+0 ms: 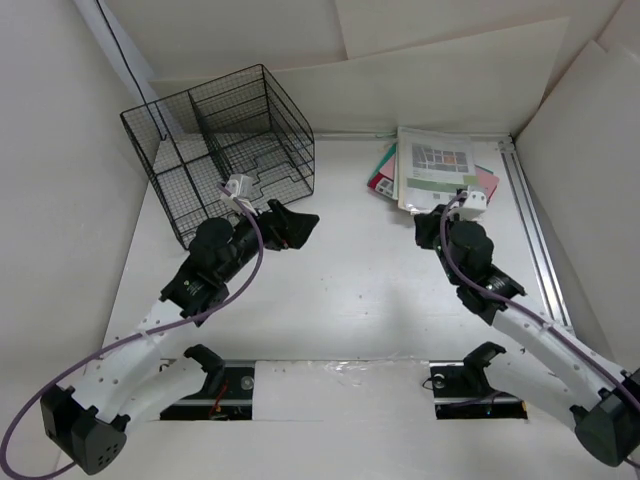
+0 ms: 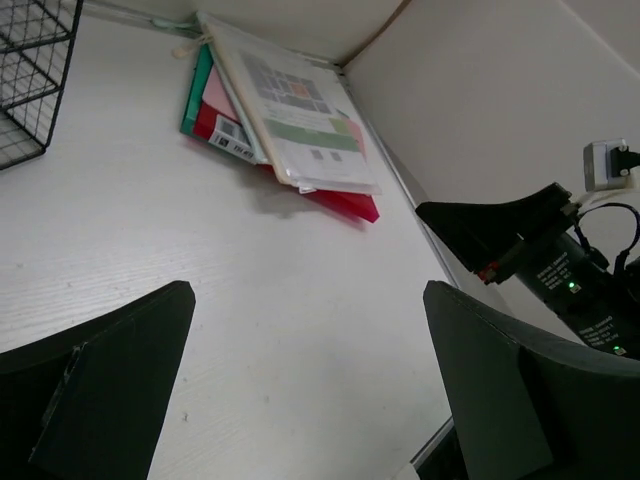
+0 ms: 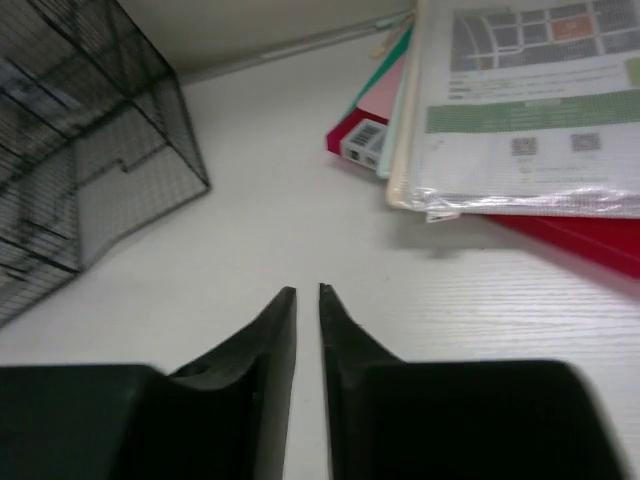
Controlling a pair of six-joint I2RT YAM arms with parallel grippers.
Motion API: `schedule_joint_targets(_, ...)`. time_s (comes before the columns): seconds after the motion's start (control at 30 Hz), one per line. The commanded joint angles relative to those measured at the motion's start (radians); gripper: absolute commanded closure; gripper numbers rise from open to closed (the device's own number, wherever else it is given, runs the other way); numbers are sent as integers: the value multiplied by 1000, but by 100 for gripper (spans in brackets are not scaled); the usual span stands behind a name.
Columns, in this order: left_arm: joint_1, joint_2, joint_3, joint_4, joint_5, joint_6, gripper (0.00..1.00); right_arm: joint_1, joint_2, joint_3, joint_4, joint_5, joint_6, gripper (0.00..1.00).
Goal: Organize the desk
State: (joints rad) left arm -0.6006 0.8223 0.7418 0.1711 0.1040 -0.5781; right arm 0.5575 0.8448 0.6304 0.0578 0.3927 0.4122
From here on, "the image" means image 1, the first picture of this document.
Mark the clear sleeve map brochure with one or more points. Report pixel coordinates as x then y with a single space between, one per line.
431 168

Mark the aluminium rail right side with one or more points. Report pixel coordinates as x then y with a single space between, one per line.
552 295

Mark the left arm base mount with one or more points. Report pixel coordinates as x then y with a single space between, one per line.
226 393

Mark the green plastic folder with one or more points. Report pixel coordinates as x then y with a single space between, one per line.
387 165

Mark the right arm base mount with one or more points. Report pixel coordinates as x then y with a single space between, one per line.
461 390

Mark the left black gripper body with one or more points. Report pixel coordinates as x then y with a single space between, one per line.
273 236

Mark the black wire mesh organizer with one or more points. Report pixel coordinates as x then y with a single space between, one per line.
241 123

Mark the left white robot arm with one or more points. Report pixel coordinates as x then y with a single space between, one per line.
160 362

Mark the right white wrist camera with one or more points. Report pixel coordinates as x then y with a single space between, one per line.
471 205

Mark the pink paper folder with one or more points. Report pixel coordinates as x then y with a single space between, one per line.
487 180

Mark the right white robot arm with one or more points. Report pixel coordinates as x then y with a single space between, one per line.
551 369

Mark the red plastic folder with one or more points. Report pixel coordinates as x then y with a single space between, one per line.
383 185

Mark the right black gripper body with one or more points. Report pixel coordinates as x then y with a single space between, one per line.
430 236

